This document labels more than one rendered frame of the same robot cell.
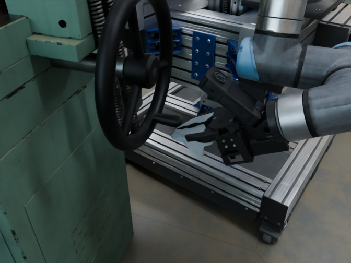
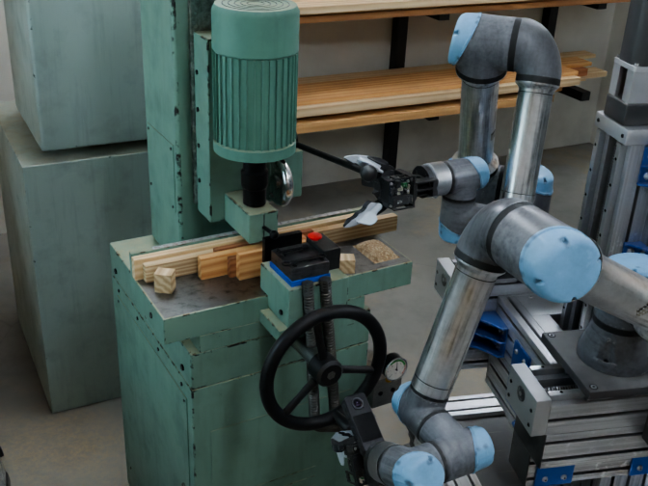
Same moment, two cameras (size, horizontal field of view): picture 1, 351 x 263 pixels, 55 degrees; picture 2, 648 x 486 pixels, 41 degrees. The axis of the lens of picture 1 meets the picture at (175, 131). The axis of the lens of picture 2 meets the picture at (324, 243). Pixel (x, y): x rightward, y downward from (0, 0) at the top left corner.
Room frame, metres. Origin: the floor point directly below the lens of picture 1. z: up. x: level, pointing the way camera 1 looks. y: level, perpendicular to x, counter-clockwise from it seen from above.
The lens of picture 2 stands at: (-0.55, -0.88, 1.81)
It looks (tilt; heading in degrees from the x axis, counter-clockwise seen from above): 26 degrees down; 41
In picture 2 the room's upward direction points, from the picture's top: 3 degrees clockwise
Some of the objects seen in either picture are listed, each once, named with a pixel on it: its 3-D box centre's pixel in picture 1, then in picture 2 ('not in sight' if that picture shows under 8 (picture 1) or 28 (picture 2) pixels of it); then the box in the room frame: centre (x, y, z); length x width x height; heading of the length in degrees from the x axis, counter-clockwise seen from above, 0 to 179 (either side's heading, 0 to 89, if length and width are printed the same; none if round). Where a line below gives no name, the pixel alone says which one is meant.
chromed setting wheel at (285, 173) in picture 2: not in sight; (279, 180); (0.81, 0.47, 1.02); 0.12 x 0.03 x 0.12; 72
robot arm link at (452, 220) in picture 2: not in sight; (463, 218); (0.99, 0.06, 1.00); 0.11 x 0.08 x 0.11; 114
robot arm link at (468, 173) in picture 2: not in sight; (461, 176); (0.99, 0.08, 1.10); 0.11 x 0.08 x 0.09; 162
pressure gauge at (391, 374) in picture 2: not in sight; (391, 368); (0.83, 0.10, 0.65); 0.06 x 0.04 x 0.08; 162
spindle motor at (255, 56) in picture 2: not in sight; (255, 79); (0.65, 0.38, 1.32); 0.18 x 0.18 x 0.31
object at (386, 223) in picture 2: not in sight; (279, 245); (0.71, 0.36, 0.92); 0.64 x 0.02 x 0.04; 162
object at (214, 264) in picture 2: not in sight; (253, 256); (0.62, 0.35, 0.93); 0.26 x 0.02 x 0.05; 162
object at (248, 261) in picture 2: not in sight; (271, 258); (0.63, 0.31, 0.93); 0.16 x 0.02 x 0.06; 162
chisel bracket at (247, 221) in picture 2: not in sight; (251, 218); (0.66, 0.40, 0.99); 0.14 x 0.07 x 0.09; 72
